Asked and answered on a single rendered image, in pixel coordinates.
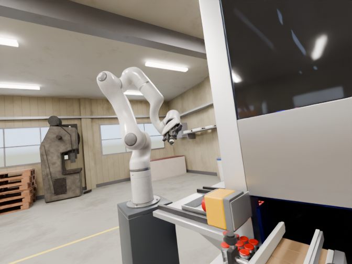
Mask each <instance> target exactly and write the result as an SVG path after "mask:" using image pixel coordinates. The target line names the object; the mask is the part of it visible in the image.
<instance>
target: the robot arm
mask: <svg viewBox="0 0 352 264"><path fill-rule="evenodd" d="M97 83H98V85H99V87H100V89H101V91H102V92H103V94H104V95H105V96H106V97H107V99H108V100H109V102H110V103H111V105H112V106H113V108H114V111H115V113H116V115H117V117H118V120H119V126H120V134H121V138H122V141H123V144H124V145H125V147H126V148H128V149H130V150H132V151H133V152H132V156H131V159H130V162H129V169H130V180H131V191H132V197H133V199H132V200H129V202H127V207H128V208H134V209H136V208H145V207H149V206H152V205H155V204H157V203H158V202H159V201H160V197H158V196H154V195H153V187H152V177H151V167H150V154H151V139H150V136H149V135H148V133H147V132H145V131H142V130H140V129H139V127H138V125H137V123H136V119H135V114H134V112H133V109H132V107H131V105H130V103H129V101H128V99H127V97H126V96H125V94H124V93H125V92H126V91H127V90H128V89H129V88H130V87H131V86H132V85H133V84H134V85H135V86H136V88H137V89H138V90H139V91H140V92H141V93H142V95H143V96H144V97H145V98H146V99H147V101H148V102H149V103H150V120H151V122H152V124H153V126H154V127H155V129H156V130H157V131H158V132H159V133H160V134H161V135H162V136H164V138H163V140H162V141H163V142H165V141H166V140H167V142H169V139H170V137H171V136H172V137H173V138H174V139H175V140H177V135H178V132H180V131H181V130H182V125H181V123H180V114H179V112H178V111H176V110H170V111H169V112H168V113H167V116H166V118H165V119H164V120H163V121H162V122H161V121H160V120H159V116H158V113H159V109H160V107H161V105H162V103H163V101H164V97H163V96H162V94H161V93H160V92H159V91H158V89H157V88H156V87H155V86H154V85H153V83H152V82H151V81H150V80H149V79H148V77H147V76H146V75H145V74H144V73H143V72H142V71H141V69H139V68H137V67H130V68H127V69H125V70H124V71H123V73H122V76H121V77H120V78H119V79H118V78H117V77H116V76H115V75H113V74H112V73H110V72H108V71H103V72H101V73H100V74H99V75H98V76H97Z"/></svg>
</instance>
